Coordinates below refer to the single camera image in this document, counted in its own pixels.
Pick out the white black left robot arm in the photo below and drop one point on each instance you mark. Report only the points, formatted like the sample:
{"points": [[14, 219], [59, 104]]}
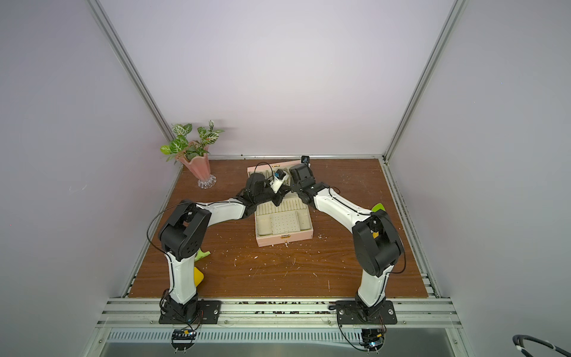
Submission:
{"points": [[182, 236]]}

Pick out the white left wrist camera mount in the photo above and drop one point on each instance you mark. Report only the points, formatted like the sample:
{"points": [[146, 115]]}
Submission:
{"points": [[278, 179]]}

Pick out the pink jewelry box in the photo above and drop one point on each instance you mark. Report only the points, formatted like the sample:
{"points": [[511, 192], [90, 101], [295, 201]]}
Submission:
{"points": [[283, 224]]}

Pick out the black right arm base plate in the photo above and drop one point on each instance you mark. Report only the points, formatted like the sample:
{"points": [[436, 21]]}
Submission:
{"points": [[352, 312]]}

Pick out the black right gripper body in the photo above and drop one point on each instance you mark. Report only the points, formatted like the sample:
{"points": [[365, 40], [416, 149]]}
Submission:
{"points": [[294, 187]]}

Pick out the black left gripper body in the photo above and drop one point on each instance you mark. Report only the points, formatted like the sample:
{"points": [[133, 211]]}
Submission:
{"points": [[276, 198]]}

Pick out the potted plant pink vase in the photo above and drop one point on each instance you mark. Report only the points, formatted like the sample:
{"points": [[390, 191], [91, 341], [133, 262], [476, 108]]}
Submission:
{"points": [[193, 154]]}

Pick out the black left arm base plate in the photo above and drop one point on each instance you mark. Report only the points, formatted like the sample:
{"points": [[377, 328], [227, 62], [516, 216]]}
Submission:
{"points": [[193, 312]]}

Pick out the green wooden-handled toy trowel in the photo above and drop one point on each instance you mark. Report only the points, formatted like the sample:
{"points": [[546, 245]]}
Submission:
{"points": [[201, 255]]}

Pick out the green leaf spatula yellow handle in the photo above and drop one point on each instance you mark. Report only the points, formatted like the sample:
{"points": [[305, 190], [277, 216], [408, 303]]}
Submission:
{"points": [[378, 207]]}

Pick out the yellow toy shovel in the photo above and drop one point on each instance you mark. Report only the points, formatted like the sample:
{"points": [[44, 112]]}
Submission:
{"points": [[198, 276]]}

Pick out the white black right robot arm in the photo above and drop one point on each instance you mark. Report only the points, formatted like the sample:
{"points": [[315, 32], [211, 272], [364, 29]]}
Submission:
{"points": [[378, 246]]}

